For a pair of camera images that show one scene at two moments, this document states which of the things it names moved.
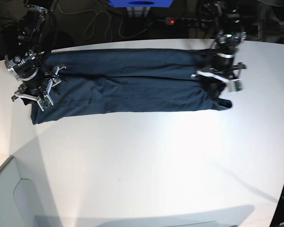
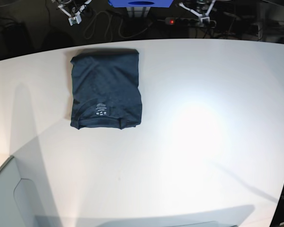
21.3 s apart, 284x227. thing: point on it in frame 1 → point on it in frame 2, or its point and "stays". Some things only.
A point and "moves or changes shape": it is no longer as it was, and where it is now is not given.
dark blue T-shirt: (106, 82) moves or changes shape
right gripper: (223, 68) → (204, 19)
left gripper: (36, 88) → (76, 19)
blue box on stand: (141, 3) stays
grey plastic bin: (14, 201) stays
